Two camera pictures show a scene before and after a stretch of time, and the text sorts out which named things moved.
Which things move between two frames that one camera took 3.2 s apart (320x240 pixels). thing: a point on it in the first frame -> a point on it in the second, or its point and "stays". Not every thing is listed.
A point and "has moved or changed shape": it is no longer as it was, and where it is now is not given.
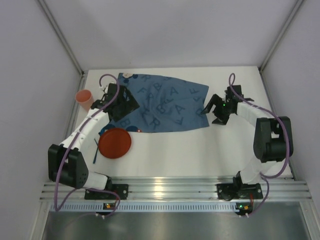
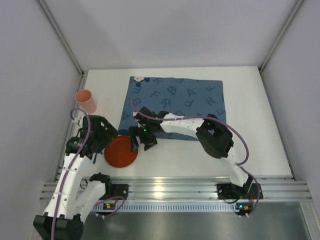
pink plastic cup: (85, 98) stays
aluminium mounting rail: (274, 188) stays
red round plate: (114, 143) has moved or changed shape
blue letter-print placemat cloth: (165, 104) has moved or changed shape
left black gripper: (122, 100) -> (100, 141)
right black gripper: (220, 110) -> (142, 138)
